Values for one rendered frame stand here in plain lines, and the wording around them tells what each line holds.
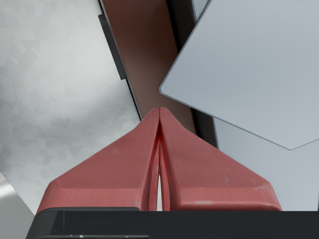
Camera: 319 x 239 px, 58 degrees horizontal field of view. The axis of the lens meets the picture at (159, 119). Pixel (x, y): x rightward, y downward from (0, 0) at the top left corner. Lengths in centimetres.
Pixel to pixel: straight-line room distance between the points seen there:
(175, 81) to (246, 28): 5
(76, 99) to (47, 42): 8
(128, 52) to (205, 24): 6
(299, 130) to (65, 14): 26
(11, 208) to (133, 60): 131
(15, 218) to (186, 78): 138
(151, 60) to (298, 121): 12
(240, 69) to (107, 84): 22
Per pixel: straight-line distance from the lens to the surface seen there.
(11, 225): 155
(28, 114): 39
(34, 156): 43
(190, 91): 18
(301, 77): 22
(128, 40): 20
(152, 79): 22
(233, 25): 18
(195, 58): 17
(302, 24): 21
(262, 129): 22
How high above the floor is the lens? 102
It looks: 57 degrees down
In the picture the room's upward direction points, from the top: 153 degrees clockwise
